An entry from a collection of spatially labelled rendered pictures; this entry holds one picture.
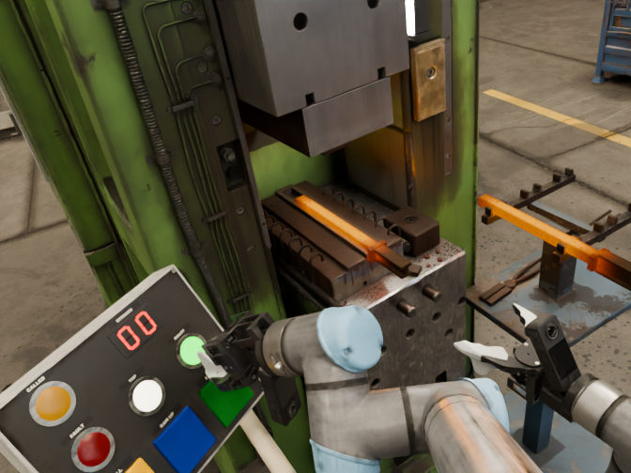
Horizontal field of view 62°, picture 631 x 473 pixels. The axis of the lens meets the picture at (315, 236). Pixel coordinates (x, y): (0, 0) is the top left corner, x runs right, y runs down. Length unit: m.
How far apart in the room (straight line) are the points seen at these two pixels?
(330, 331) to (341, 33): 0.56
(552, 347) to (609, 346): 1.56
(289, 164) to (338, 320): 1.00
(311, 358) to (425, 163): 0.86
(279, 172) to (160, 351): 0.81
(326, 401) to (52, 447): 0.38
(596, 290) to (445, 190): 0.47
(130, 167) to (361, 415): 0.61
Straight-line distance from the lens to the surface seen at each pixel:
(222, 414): 0.92
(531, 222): 1.31
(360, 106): 1.02
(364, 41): 1.00
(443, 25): 1.33
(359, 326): 0.61
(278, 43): 0.91
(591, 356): 2.39
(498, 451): 0.45
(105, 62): 0.96
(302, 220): 1.34
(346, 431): 0.62
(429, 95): 1.31
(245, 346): 0.74
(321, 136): 0.99
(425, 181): 1.41
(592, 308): 1.52
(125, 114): 0.98
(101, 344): 0.84
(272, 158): 1.52
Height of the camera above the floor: 1.68
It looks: 33 degrees down
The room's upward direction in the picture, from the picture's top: 10 degrees counter-clockwise
